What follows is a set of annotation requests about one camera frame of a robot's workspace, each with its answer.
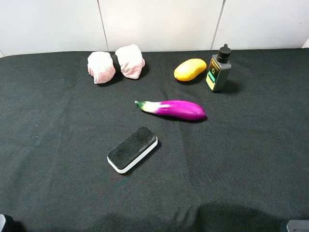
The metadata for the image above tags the purple eggplant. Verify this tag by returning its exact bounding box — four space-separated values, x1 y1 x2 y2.
134 100 206 120

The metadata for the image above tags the black and white eraser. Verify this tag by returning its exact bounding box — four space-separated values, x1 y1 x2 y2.
107 127 158 174

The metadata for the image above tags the yellow mango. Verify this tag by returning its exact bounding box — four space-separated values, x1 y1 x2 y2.
174 58 207 82

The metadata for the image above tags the pink towel with black band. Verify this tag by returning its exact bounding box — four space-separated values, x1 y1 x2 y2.
87 44 145 84

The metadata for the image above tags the grey bottle with black cap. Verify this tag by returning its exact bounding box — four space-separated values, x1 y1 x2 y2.
206 44 231 92

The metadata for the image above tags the black tablecloth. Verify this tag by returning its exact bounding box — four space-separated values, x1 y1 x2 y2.
0 49 309 232

